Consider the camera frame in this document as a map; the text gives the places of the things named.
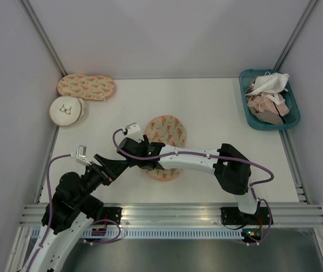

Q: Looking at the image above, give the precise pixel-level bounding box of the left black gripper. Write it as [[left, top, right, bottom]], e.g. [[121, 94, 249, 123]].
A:
[[74, 153, 131, 205]]

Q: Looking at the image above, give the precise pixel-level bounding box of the floral mesh laundry bag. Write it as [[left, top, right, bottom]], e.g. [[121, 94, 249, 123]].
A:
[[144, 115, 187, 181]]

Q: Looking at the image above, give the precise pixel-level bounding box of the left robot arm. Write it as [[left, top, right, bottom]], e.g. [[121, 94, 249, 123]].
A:
[[22, 153, 129, 271]]

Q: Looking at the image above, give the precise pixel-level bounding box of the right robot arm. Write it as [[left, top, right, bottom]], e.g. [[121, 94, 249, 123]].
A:
[[116, 137, 260, 224]]

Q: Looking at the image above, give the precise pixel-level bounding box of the round cream laundry bag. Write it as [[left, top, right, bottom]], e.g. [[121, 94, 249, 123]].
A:
[[49, 96, 86, 126]]

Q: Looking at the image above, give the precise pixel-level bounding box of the pink bra in basket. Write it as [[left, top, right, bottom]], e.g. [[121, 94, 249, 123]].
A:
[[247, 93, 290, 116]]

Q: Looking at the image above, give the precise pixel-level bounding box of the taupe bra in basket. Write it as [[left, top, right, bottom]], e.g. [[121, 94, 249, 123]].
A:
[[255, 112, 284, 126]]

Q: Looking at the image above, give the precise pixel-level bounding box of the white bra in basket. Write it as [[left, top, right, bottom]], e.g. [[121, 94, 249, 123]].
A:
[[246, 73, 290, 96]]

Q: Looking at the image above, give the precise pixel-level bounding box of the teal plastic basket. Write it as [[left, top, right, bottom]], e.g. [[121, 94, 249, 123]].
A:
[[239, 69, 300, 131]]

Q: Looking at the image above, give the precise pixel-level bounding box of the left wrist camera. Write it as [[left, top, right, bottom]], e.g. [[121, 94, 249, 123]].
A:
[[70, 145, 91, 167]]

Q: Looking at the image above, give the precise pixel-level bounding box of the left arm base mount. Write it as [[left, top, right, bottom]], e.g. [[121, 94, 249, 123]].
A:
[[93, 207, 122, 226]]

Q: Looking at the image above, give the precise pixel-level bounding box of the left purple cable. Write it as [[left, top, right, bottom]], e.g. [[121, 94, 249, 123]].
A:
[[25, 154, 122, 271]]

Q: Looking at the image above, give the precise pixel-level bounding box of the purple cable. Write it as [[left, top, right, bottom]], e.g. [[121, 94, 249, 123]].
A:
[[25, 154, 122, 271], [112, 127, 274, 247]]

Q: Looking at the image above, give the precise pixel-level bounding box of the white slotted cable duct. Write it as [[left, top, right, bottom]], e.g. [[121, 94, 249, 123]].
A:
[[30, 228, 243, 239]]

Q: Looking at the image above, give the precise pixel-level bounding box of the aluminium front rail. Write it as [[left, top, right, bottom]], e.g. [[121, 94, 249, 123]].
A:
[[19, 202, 323, 227]]

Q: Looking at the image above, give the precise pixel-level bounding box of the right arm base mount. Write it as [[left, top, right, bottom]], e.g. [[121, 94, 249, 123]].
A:
[[220, 207, 273, 230]]

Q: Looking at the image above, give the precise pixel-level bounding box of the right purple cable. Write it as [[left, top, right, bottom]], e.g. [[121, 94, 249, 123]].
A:
[[112, 127, 274, 247]]

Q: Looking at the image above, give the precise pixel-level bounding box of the left aluminium frame post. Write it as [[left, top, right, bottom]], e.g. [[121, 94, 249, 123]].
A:
[[19, 0, 67, 77]]

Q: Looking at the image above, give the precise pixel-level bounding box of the aluminium frame post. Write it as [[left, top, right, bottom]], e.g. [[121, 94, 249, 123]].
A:
[[19, 0, 67, 77], [273, 0, 320, 70]]

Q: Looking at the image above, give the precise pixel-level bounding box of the right aluminium frame post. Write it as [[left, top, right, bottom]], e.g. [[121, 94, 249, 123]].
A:
[[273, 0, 320, 70]]

